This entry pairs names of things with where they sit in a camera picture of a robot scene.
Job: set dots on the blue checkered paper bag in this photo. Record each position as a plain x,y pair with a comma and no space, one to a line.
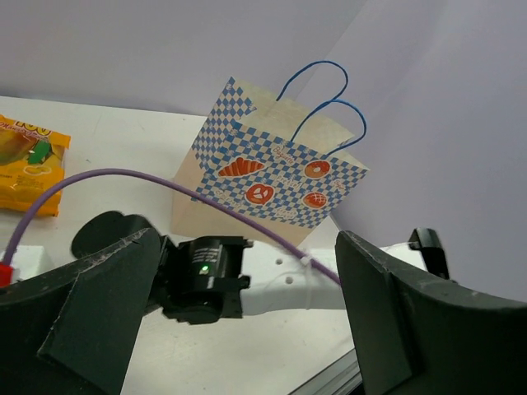
264,157

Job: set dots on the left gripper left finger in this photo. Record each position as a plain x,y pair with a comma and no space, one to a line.
72,330

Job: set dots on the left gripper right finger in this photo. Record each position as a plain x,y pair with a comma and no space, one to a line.
417,331

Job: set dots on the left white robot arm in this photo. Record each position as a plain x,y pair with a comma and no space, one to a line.
213,277

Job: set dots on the orange mango gummy bag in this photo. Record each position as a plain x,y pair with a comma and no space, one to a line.
32,161

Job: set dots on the aluminium table frame rail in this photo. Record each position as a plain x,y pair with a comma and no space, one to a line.
329,374

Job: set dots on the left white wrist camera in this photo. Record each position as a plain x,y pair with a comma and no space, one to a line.
28,262

